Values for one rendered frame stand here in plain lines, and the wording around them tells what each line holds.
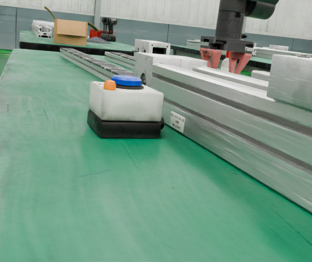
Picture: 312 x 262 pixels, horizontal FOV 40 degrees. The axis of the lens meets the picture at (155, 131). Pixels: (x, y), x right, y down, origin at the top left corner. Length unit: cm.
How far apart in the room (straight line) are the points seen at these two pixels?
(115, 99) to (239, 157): 17
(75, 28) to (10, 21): 885
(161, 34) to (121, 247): 1192
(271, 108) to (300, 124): 3
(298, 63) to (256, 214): 13
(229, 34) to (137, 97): 44
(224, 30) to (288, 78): 56
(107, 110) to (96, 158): 9
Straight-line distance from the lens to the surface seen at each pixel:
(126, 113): 53
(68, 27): 282
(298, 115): 39
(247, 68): 362
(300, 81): 38
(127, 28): 1192
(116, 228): 30
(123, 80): 55
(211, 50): 93
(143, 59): 75
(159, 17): 1214
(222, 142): 49
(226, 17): 94
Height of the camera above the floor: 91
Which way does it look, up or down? 13 degrees down
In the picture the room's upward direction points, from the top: 6 degrees clockwise
